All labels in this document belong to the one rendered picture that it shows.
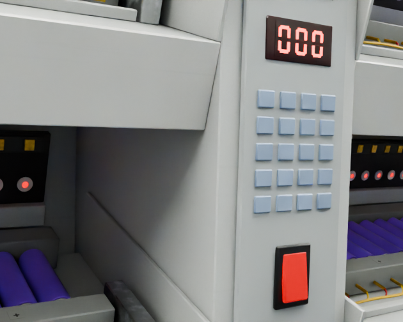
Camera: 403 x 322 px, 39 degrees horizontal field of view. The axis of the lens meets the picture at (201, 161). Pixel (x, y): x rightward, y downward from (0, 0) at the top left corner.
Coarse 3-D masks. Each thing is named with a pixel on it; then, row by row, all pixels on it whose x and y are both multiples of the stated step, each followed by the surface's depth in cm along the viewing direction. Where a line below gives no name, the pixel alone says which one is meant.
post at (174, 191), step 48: (240, 0) 28; (240, 48) 28; (240, 96) 28; (96, 144) 41; (144, 144) 35; (192, 144) 30; (96, 192) 41; (144, 192) 35; (192, 192) 30; (144, 240) 35; (192, 240) 30; (192, 288) 30; (336, 288) 33
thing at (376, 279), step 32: (352, 160) 57; (384, 160) 60; (352, 192) 58; (384, 192) 61; (352, 224) 55; (384, 224) 56; (352, 256) 47; (384, 256) 47; (352, 288) 44; (384, 288) 44; (352, 320) 33; (384, 320) 42
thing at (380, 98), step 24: (360, 0) 32; (384, 0) 59; (360, 24) 32; (384, 24) 44; (360, 48) 33; (384, 48) 41; (360, 72) 33; (384, 72) 34; (360, 96) 34; (384, 96) 35; (360, 120) 35; (384, 120) 36
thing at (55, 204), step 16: (0, 128) 42; (16, 128) 42; (32, 128) 43; (48, 128) 43; (64, 128) 44; (64, 144) 44; (48, 160) 44; (64, 160) 44; (48, 176) 44; (64, 176) 44; (48, 192) 44; (64, 192) 44; (48, 208) 44; (64, 208) 45; (48, 224) 44; (64, 224) 45; (64, 240) 45
